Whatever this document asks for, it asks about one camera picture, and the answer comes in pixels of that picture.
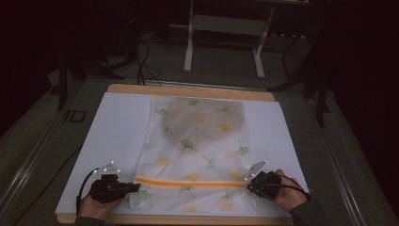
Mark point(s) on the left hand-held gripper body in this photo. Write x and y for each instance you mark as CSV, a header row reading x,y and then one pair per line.
x,y
105,190

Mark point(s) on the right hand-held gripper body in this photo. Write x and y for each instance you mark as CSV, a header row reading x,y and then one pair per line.
x,y
266,185

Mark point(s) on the floral mesh bag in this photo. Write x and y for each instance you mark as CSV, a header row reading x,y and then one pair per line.
x,y
200,166

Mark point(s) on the white table mat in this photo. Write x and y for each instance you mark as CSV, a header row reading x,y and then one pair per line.
x,y
122,125

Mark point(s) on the black stand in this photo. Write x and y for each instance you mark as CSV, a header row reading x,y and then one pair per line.
x,y
62,81
321,103

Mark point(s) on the metal floor rail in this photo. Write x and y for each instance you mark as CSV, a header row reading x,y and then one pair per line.
x,y
204,84
342,175
25,175

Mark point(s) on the black rectangular floor bracket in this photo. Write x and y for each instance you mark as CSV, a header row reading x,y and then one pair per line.
x,y
75,116

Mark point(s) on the white metal stand frame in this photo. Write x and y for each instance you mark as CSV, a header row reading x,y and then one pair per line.
x,y
188,56

